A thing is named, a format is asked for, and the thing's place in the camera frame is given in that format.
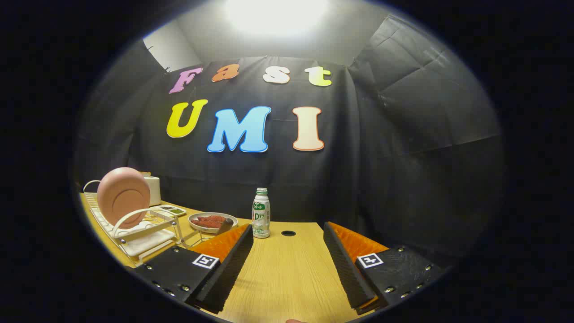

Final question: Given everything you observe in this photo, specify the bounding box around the pink plate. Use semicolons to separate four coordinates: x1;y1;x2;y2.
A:
97;167;151;225

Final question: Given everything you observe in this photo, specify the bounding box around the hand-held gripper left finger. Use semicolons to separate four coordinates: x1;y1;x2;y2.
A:
135;223;254;314

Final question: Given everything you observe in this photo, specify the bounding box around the white green drink bottle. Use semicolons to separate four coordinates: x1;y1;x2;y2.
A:
252;188;271;238

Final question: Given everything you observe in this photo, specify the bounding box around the red meat piece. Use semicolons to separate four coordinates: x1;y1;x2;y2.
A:
197;215;227;228

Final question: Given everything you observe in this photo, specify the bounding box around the white wire dish rack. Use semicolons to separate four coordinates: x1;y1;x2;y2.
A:
83;179;187;263

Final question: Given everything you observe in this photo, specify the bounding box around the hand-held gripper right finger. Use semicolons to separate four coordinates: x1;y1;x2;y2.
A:
323;221;444;315

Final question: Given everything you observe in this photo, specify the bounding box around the white drip tray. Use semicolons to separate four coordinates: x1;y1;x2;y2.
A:
121;229;175;256

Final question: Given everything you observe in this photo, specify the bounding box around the beige plate with meat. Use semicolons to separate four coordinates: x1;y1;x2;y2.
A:
188;212;239;235

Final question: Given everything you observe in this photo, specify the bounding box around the cream toaster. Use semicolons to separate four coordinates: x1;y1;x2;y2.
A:
143;176;161;206

